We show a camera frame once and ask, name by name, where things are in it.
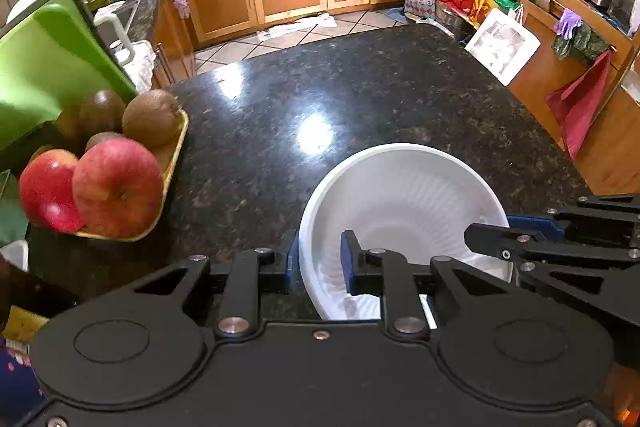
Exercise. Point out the green cutting board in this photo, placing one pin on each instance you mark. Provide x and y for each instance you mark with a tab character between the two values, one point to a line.
45	62

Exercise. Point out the green cloth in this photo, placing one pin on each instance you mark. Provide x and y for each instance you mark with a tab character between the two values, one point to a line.
585	44

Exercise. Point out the brown kiwi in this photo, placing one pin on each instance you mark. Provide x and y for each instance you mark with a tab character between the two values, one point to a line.
152	117
102	141
102	112

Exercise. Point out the red cloth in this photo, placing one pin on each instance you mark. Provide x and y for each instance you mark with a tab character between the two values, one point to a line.
580	107

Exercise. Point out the white ribbed bowl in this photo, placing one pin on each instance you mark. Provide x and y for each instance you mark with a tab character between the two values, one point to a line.
405	202

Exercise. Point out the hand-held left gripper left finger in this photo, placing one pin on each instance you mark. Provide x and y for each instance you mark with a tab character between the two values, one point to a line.
292	264

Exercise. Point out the white windowed box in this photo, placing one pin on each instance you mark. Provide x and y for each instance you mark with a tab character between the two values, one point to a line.
500	47

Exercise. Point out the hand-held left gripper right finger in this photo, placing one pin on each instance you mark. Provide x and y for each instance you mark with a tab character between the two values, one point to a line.
347	264

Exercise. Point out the purple rubber gloves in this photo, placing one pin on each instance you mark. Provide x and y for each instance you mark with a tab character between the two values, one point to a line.
567	23

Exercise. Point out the large red apple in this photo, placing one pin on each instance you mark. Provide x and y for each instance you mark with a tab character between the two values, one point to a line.
120	189

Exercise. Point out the yellow fruit tray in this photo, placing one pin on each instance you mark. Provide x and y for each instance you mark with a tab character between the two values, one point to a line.
172	157

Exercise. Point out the dark red apple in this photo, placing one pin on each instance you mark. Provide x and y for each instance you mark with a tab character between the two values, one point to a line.
47	189

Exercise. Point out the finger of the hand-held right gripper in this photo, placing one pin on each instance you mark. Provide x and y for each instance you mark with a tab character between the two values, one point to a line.
530	224
500	242

